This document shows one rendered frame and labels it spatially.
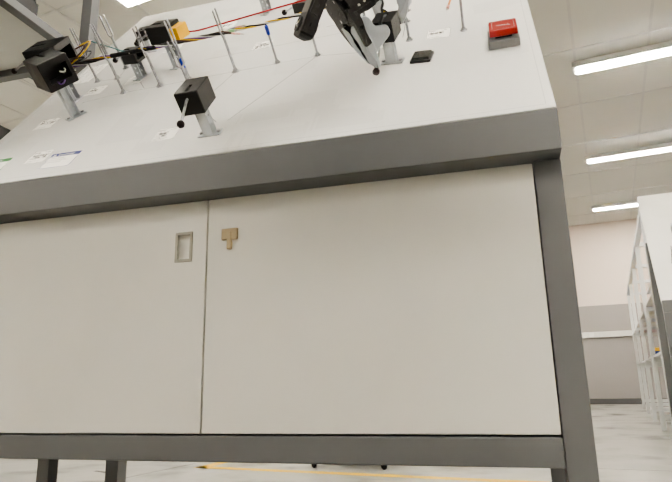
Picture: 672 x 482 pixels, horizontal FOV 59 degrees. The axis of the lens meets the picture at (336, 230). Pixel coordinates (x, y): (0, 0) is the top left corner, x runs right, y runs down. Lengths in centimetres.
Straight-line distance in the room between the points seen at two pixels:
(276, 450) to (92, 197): 56
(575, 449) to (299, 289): 46
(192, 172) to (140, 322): 28
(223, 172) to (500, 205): 46
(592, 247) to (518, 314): 1132
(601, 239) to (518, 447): 1140
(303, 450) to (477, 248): 41
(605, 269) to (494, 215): 1122
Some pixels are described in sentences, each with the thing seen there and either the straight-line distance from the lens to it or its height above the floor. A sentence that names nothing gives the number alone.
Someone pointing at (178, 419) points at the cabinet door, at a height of 43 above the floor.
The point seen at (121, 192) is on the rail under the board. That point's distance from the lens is 113.
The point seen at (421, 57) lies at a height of 107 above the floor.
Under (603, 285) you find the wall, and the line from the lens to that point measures 1210.
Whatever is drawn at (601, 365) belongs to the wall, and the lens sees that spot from 1198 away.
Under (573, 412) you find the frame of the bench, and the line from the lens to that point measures 91.
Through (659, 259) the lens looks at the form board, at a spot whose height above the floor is 114.
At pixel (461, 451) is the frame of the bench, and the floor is 38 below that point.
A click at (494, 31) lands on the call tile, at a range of 118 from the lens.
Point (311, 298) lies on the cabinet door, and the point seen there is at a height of 61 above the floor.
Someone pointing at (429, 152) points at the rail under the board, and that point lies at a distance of 93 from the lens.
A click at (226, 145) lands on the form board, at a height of 89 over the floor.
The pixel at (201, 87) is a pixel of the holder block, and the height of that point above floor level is 98.
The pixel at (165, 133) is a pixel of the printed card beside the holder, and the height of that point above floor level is 96.
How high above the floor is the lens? 48
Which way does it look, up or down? 14 degrees up
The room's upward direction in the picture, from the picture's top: 1 degrees counter-clockwise
